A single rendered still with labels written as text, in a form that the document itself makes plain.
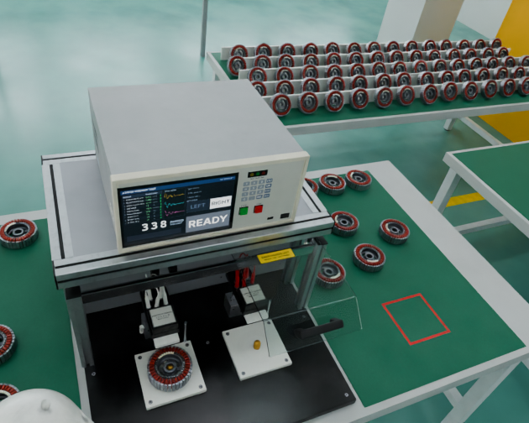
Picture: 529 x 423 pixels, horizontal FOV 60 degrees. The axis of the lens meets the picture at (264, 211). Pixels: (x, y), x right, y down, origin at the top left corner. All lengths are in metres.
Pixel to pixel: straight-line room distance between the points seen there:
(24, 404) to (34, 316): 0.83
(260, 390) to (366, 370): 0.32
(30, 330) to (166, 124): 0.69
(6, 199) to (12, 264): 1.48
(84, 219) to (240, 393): 0.58
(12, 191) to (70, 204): 1.91
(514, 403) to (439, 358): 1.10
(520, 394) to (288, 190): 1.82
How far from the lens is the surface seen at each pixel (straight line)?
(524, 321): 1.79
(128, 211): 0.99
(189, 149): 1.03
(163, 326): 1.18
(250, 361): 1.30
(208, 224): 1.08
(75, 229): 1.14
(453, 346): 1.58
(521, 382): 2.68
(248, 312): 1.26
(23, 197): 3.05
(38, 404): 0.64
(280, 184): 1.08
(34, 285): 1.54
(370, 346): 1.46
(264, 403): 1.26
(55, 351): 1.38
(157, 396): 1.25
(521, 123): 4.60
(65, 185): 1.27
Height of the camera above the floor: 1.89
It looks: 41 degrees down
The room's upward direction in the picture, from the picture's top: 11 degrees clockwise
